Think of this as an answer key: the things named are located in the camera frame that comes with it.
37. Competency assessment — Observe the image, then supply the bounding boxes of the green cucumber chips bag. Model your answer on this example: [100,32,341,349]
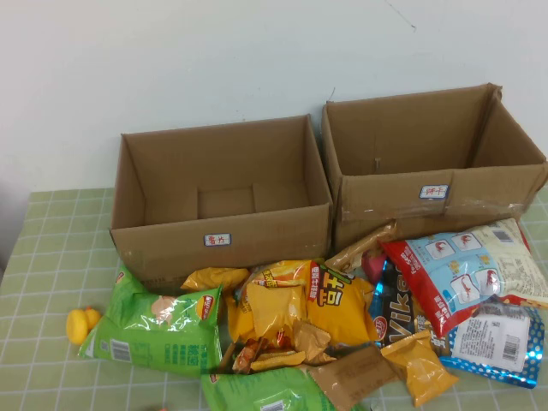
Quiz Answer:
[78,265,223,378]

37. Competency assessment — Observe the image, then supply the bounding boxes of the pink snack packet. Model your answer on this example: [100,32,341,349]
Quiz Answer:
[361,250,389,283]

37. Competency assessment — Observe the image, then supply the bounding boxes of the crumpled golden-brown snack packet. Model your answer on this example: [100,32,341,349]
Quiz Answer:
[292,319,339,367]

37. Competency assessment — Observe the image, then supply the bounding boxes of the flat yellow-orange snack packet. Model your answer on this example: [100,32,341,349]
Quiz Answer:
[250,348,307,372]

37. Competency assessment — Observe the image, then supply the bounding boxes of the flat brown snack packet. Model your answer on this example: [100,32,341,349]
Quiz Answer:
[307,343,406,411]

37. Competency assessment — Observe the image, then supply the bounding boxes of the plain yellow snack packet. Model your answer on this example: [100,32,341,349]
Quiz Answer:
[379,329,460,408]

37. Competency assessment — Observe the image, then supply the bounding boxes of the cardboard box with red-text label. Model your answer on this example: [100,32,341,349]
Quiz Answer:
[109,113,334,296]

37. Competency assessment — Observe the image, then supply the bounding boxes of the small yellow cracker packet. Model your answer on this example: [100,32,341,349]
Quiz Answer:
[179,267,252,296]

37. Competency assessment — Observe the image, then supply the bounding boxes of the long golden-brown wafer packet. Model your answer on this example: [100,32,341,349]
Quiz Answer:
[325,220,398,275]

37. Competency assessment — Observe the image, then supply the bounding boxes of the large yellow crisps bag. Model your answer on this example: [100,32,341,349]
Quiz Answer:
[225,258,381,348]

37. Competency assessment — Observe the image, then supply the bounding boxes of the black and orange cake packet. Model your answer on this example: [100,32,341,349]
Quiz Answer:
[216,337,266,374]

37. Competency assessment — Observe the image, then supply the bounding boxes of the black chocolate bag blue edges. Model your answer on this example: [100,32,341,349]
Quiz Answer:
[367,260,442,350]

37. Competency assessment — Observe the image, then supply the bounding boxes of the red and blue shrimp-cracker bag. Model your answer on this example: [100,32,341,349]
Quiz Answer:
[378,217,548,339]

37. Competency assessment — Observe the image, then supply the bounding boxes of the taped cardboard box with label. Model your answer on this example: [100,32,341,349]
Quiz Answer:
[320,82,548,253]

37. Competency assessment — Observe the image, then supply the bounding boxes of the yellow rubber duck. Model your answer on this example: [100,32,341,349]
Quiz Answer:
[65,306,103,346]

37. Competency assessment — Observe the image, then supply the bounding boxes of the green checkered tablecloth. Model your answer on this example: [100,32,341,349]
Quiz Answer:
[0,188,548,411]

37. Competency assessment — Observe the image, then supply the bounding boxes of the blue polka-dot foil bag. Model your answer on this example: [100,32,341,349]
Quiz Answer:
[438,295,547,390]

